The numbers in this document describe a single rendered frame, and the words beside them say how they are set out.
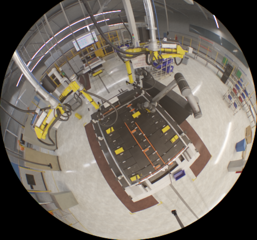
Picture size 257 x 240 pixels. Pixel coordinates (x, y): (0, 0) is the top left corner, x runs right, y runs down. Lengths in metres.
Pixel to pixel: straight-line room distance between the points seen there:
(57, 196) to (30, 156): 1.88
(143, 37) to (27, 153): 4.73
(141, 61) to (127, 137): 1.36
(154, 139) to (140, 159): 0.42
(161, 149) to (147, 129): 0.44
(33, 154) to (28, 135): 0.82
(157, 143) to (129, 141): 0.49
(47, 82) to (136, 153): 1.56
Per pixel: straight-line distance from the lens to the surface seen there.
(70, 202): 4.44
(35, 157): 4.30
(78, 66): 9.85
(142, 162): 1.37
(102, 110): 1.72
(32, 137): 4.46
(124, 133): 1.44
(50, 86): 0.91
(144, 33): 1.01
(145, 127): 1.43
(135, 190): 1.76
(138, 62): 1.36
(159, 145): 1.39
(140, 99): 1.76
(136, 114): 1.53
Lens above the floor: 2.37
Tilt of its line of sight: 58 degrees down
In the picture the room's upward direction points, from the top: 20 degrees counter-clockwise
